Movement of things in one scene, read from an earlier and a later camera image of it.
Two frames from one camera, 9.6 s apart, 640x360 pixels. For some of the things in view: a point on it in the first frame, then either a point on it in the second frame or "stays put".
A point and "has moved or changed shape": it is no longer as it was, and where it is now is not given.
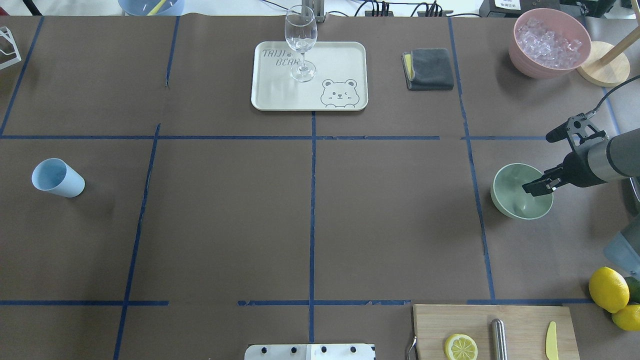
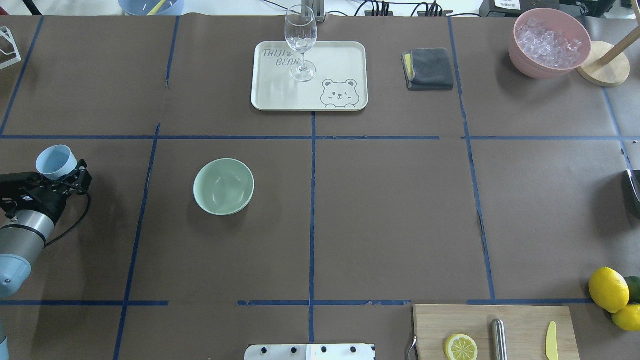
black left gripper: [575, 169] to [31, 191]
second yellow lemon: [628, 318] stays put
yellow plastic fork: [156, 8] stays put
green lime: [634, 285] stays put
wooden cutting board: [527, 327] stays put
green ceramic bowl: [508, 192] to [223, 186]
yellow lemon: [609, 289] stays put
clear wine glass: [301, 32] stays put
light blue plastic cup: [55, 175] has moved or changed shape
